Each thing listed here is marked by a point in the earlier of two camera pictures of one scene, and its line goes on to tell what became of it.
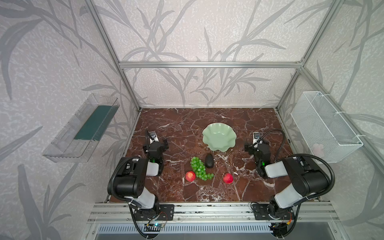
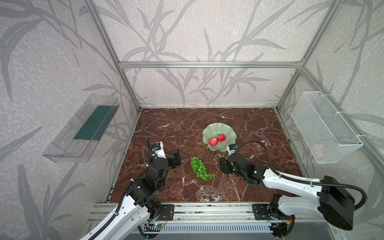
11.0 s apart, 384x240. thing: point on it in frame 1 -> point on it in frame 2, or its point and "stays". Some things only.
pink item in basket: [318, 150] stays
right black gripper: [255, 147] -> [224, 165]
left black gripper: [154, 144] -> [173, 160]
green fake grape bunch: [199, 169] stays
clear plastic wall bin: [78, 140] stays
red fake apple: [190, 176] -> [213, 141]
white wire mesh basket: [323, 132] stays
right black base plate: [266, 212] stays
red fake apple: [228, 178] -> [222, 138]
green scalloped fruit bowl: [219, 136] stays
